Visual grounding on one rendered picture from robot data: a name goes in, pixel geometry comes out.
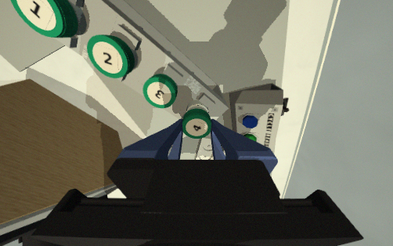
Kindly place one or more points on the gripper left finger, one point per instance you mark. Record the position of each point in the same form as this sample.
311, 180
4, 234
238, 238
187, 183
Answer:
158, 144

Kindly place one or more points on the grey sloping control panel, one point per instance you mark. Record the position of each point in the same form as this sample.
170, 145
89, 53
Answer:
256, 114

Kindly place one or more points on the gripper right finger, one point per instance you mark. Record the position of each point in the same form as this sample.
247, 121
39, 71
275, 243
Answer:
239, 147

